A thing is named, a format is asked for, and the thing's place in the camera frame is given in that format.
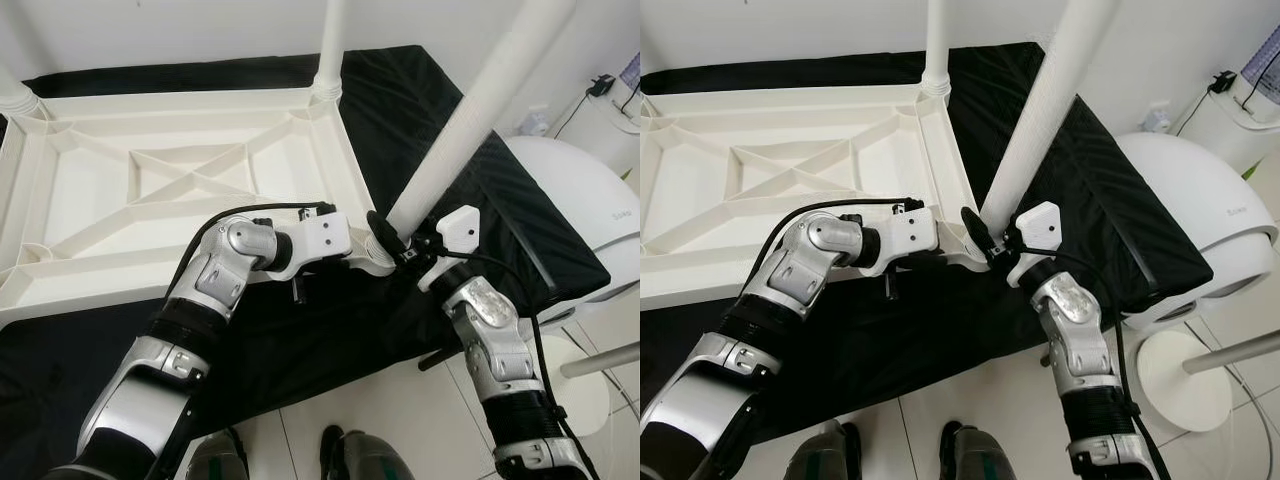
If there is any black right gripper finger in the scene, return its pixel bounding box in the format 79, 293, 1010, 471
960, 206, 1001, 259
365, 210, 409, 263

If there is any white plastic table top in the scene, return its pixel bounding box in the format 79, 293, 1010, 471
0, 85, 396, 329
640, 85, 991, 311

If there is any black table cloth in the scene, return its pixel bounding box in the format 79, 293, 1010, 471
640, 42, 1216, 441
0, 45, 613, 480

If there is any grey robot right leg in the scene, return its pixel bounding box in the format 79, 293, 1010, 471
320, 425, 416, 480
940, 420, 1021, 480

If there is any white box appliance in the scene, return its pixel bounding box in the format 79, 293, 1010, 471
1180, 85, 1280, 176
570, 90, 641, 171

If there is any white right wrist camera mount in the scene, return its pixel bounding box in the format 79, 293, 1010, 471
418, 205, 481, 293
1005, 200, 1061, 289

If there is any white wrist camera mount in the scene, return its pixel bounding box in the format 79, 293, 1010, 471
878, 203, 941, 273
1005, 200, 1061, 289
288, 205, 353, 273
418, 205, 481, 293

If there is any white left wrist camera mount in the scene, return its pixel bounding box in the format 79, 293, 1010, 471
878, 203, 941, 273
288, 205, 353, 273

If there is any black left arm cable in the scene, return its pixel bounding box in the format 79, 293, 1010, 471
175, 202, 336, 301
765, 197, 926, 291

